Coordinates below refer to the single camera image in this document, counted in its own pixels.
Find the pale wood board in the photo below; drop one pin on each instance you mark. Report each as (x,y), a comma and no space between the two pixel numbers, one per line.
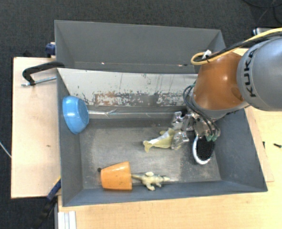
(33,132)

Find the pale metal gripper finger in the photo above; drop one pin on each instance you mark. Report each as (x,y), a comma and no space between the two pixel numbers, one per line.
(180,139)
(177,119)

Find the pale yellow toy fish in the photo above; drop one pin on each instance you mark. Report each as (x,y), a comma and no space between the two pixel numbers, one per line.
(158,142)

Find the small black screw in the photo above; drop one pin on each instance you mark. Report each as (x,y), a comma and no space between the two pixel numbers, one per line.
(278,145)

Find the blue bowl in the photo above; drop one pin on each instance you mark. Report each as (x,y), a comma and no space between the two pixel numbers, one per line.
(74,114)

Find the pale yellow toy lizard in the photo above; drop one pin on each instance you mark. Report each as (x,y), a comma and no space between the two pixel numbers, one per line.
(151,180)

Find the grey metal bin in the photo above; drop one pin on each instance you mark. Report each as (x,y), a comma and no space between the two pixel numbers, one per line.
(136,151)

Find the orange cup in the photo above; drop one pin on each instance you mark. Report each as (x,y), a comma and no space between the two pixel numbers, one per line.
(117,176)

